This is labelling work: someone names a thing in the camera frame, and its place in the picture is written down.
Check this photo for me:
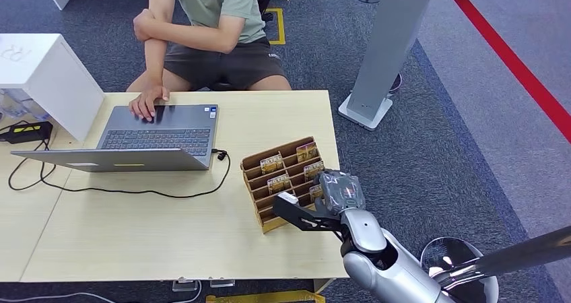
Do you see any brown cardboard card holder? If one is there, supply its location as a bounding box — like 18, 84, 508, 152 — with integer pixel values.
240, 135, 329, 235

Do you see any yellow floor marking tape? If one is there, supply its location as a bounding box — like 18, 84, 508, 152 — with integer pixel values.
263, 7, 286, 46

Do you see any grey kiosk stand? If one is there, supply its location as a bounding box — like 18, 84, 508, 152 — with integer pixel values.
338, 0, 440, 131

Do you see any white cable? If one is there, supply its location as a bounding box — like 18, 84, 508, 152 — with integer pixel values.
0, 281, 203, 303

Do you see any person's left hand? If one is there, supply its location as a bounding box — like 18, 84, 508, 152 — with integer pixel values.
133, 8, 158, 42

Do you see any black power adapter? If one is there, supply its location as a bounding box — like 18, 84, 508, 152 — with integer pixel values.
0, 121, 55, 145

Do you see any person's right hand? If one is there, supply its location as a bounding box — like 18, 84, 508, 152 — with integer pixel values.
128, 86, 170, 123

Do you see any white cabinet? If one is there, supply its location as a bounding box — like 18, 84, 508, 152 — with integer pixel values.
0, 33, 106, 142

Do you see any black laptop power cable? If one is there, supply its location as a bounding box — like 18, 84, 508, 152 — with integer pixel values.
7, 138, 232, 199

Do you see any yellow strip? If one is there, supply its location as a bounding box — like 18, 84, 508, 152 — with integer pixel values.
205, 290, 327, 303

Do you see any clear plastic container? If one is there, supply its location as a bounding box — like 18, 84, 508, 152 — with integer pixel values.
0, 89, 52, 121

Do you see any grey open laptop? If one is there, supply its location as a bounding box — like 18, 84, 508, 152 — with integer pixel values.
11, 104, 220, 173

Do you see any black bracket wrist camera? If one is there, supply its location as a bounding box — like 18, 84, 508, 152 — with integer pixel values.
273, 191, 347, 242

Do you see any chrome pedestal stand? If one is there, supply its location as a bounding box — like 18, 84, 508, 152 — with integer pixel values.
419, 225, 571, 303

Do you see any red floor tape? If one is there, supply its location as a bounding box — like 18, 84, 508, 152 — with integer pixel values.
439, 0, 571, 143

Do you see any person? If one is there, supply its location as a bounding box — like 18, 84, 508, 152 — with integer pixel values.
125, 0, 293, 123

